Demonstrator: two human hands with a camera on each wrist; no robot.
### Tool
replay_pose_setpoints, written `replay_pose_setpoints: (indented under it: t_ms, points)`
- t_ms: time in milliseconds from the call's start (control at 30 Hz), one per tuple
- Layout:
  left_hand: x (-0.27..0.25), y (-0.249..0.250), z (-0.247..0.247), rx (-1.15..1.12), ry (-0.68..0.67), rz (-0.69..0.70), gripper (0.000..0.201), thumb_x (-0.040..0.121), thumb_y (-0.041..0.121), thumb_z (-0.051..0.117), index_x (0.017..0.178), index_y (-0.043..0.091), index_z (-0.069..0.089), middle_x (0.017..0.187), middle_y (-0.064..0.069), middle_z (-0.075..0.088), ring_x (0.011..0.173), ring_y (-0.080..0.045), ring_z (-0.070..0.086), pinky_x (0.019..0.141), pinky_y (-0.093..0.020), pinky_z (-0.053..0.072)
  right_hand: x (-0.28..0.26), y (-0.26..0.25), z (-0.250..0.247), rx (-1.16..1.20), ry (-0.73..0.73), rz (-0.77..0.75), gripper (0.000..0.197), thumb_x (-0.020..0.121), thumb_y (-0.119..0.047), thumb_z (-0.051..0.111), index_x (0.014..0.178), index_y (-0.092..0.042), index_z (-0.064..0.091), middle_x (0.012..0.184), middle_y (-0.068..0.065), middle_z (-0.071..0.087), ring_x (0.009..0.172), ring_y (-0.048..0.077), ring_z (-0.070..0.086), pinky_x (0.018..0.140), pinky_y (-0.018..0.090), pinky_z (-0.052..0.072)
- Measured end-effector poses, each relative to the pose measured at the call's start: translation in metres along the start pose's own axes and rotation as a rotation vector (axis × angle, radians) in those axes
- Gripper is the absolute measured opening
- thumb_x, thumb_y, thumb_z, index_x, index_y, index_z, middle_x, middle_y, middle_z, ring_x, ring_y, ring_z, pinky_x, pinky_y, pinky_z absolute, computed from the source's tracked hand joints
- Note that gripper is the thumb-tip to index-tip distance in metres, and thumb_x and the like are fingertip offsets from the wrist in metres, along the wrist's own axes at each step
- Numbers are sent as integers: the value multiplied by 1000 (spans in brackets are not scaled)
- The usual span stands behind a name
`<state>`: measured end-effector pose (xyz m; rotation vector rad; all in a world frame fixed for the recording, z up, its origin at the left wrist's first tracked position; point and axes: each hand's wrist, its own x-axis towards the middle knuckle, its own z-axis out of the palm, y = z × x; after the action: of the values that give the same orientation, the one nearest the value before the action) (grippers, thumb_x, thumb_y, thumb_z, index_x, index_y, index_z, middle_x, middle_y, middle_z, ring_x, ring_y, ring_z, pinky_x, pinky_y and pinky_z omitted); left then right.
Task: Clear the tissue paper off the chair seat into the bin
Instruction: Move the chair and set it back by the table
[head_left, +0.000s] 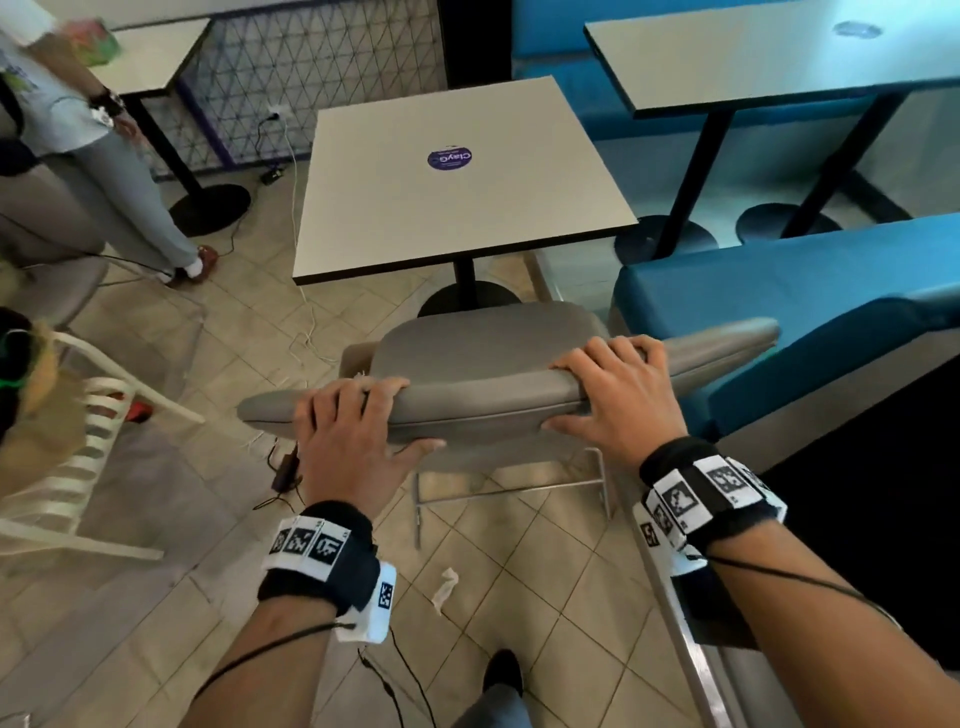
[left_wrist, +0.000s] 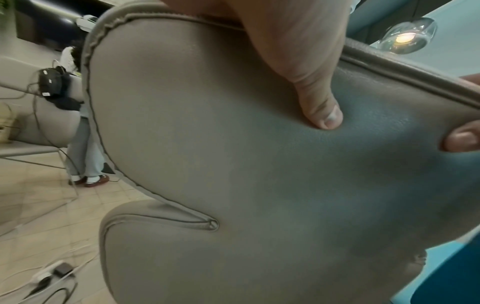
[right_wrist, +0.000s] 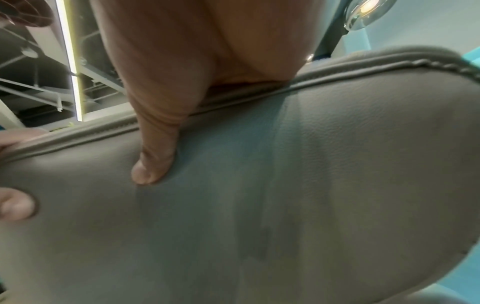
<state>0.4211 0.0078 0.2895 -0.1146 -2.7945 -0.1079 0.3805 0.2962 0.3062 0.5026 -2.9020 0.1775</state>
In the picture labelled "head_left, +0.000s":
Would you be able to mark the person's black shoe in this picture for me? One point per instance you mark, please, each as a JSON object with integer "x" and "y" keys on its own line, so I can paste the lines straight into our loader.
{"x": 503, "y": 670}

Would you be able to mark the person's left middle finger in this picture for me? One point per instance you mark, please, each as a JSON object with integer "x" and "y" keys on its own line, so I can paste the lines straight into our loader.
{"x": 352, "y": 399}

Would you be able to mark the white square table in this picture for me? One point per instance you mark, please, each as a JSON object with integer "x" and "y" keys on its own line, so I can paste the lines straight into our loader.
{"x": 457, "y": 169}

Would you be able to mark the person's right middle finger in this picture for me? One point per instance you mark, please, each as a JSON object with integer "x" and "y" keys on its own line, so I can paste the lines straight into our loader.
{"x": 601, "y": 354}

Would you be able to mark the crumpled white paper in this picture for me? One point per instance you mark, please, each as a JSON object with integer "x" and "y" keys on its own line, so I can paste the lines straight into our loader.
{"x": 446, "y": 585}

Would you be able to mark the black power adapter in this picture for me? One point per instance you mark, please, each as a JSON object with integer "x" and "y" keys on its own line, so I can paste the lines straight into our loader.
{"x": 286, "y": 472}
{"x": 270, "y": 176}

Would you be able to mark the person's right hand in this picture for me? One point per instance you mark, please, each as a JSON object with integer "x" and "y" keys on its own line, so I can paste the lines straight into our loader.
{"x": 622, "y": 412}

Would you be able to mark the person's grey trouser leg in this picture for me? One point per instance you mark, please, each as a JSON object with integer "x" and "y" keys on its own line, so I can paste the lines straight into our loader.
{"x": 487, "y": 709}

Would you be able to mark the white wall socket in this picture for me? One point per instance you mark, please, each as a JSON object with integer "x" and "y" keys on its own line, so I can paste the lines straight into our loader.
{"x": 274, "y": 112}

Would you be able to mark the person's left little finger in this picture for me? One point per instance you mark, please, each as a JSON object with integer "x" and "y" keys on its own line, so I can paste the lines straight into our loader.
{"x": 304, "y": 420}

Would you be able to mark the person's right little finger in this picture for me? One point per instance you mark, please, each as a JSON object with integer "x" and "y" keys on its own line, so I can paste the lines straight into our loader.
{"x": 654, "y": 356}

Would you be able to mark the white table with black base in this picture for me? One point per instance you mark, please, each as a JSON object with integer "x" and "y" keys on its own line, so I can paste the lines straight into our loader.
{"x": 154, "y": 56}

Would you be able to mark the colourful packet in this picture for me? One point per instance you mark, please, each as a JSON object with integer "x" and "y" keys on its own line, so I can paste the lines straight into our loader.
{"x": 94, "y": 41}

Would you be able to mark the round purple sticker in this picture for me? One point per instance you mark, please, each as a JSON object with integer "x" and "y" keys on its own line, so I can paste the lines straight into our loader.
{"x": 451, "y": 159}

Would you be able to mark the grey padded chair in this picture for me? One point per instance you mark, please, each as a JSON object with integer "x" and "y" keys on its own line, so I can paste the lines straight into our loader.
{"x": 480, "y": 375}

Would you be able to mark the person's left hand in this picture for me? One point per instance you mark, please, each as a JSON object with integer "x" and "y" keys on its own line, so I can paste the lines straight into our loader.
{"x": 341, "y": 457}

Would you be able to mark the person's left thumb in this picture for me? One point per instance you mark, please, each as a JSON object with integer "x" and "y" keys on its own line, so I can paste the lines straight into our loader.
{"x": 416, "y": 452}

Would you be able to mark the purple lattice partition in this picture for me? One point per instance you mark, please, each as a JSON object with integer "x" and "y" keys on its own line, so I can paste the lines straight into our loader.
{"x": 315, "y": 75}

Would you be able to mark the person's right thumb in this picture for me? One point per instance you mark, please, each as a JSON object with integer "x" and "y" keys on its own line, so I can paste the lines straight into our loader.
{"x": 568, "y": 424}

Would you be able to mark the black marker wristband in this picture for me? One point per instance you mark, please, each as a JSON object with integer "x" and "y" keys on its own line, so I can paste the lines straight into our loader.
{"x": 330, "y": 559}
{"x": 705, "y": 491}

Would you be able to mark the white slatted chair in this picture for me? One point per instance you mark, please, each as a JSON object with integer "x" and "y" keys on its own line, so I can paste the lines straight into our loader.
{"x": 90, "y": 450}

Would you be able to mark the person's right forearm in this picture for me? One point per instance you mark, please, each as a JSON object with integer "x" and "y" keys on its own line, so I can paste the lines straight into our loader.
{"x": 832, "y": 622}

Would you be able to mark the person's left forearm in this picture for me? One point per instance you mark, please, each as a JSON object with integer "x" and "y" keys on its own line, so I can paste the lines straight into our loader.
{"x": 277, "y": 667}

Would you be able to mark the long white table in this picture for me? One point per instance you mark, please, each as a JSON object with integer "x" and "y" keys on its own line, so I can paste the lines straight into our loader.
{"x": 757, "y": 52}

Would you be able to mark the faded round sticker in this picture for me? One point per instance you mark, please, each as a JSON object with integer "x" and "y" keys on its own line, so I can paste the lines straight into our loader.
{"x": 859, "y": 29}

